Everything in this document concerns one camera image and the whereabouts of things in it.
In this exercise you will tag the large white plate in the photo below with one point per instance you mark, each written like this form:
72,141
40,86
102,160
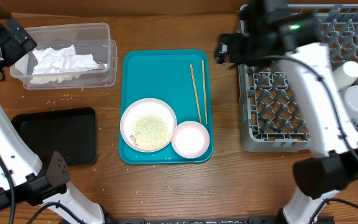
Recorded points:
147,125

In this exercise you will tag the white napkin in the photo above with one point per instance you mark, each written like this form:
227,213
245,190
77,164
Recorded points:
80,63
54,61

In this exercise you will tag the black plastic tray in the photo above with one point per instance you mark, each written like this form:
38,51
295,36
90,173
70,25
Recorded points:
70,132

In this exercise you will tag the clear plastic bin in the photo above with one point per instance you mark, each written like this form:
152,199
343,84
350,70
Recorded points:
90,38

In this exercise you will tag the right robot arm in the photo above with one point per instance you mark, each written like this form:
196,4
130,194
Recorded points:
295,43

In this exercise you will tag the small white plate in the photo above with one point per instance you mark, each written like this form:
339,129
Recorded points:
190,139

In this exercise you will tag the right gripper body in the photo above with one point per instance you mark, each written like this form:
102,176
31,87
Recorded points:
250,53

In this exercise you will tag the wooden chopstick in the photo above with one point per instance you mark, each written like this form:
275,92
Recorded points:
204,92
196,93

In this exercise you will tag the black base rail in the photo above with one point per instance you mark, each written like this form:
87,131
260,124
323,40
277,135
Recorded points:
249,220

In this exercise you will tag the white cup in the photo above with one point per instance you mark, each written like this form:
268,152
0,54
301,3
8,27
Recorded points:
345,75

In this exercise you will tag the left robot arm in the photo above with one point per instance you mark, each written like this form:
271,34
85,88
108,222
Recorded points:
24,176

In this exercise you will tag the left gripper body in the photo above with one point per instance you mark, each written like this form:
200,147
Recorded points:
11,50

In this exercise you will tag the grey dishwasher rack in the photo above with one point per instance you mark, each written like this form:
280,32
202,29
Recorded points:
270,120

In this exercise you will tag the red snack wrapper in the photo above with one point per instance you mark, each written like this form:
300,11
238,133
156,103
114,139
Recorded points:
100,66

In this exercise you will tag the teal serving tray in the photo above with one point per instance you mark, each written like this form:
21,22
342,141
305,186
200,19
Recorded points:
165,75

